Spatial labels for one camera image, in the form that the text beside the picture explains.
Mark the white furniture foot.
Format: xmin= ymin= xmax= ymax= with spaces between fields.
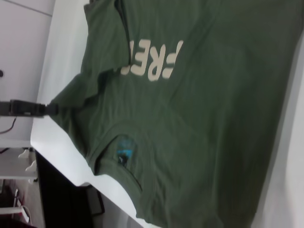
xmin=25 ymin=159 xmax=38 ymax=184
xmin=18 ymin=147 xmax=34 ymax=159

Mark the dark green FREE t-shirt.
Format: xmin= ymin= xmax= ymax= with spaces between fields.
xmin=48 ymin=0 xmax=301 ymax=228

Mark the thin brown cable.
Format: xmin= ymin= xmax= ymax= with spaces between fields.
xmin=0 ymin=117 xmax=18 ymax=134

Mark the black monitor panel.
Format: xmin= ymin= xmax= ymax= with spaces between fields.
xmin=35 ymin=151 xmax=105 ymax=228

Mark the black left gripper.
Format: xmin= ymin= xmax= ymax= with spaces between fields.
xmin=0 ymin=99 xmax=57 ymax=119

